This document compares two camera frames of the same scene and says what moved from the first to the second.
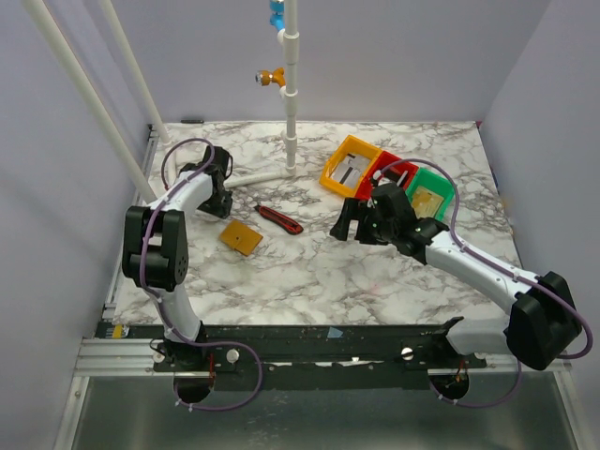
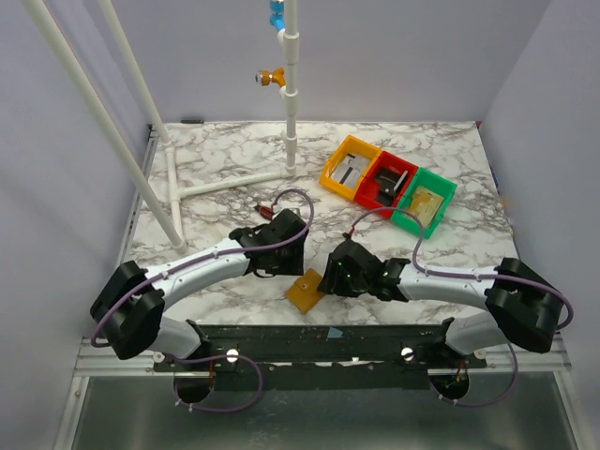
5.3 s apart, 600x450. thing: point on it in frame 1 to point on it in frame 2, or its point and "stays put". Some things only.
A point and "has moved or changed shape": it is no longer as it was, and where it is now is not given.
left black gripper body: [221, 202] to [292, 244]
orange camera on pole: [265, 78] stays put
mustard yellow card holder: [240, 236] has moved or changed shape
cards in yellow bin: [351, 170] stays put
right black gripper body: [361, 225] to [331, 270]
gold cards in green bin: [426, 203] stays put
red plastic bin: [387, 169] stays put
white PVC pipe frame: [62, 52] stays put
